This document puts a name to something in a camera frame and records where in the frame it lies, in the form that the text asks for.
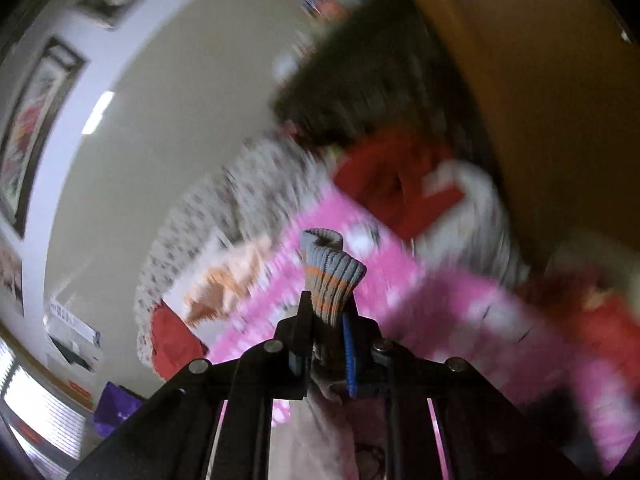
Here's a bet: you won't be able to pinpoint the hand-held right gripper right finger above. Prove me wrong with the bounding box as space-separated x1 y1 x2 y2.
342 305 586 480

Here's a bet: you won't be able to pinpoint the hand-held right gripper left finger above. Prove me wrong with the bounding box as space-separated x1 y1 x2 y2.
65 290 316 480

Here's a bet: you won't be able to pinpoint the beige sweatshirt with ribbed cuff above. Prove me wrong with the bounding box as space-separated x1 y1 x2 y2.
290 228 396 480

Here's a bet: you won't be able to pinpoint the orange and cream cloth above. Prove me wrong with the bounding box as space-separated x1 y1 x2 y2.
184 237 274 325

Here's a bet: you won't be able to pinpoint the pink penguin print blanket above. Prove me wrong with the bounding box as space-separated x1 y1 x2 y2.
207 180 640 476

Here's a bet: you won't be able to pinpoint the red cloth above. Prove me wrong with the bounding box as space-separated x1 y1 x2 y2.
151 304 210 382
520 270 640 363

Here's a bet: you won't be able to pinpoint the white floral cloth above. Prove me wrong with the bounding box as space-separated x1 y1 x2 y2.
135 139 328 363

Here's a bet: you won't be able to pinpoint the red and white garment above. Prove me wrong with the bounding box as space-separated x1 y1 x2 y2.
332 129 501 261

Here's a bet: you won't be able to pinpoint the purple bag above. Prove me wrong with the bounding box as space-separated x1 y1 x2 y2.
94 381 147 442

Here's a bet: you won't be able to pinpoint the dark brown fuzzy cloth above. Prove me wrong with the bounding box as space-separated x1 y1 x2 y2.
272 0 451 153

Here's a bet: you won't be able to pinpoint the window blinds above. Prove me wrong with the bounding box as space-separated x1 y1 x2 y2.
0 345 92 480

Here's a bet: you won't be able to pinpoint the ceiling light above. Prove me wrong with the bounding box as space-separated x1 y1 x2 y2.
81 90 115 135

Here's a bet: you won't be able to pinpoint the wooden cabinet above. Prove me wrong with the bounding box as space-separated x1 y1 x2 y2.
380 0 640 261

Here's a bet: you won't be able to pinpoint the white wall sign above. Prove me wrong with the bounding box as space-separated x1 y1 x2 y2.
46 297 102 347

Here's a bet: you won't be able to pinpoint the small wall picture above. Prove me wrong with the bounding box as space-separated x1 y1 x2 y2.
0 239 24 317

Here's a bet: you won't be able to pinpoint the large framed wall picture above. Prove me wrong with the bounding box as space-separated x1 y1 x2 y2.
0 37 87 237

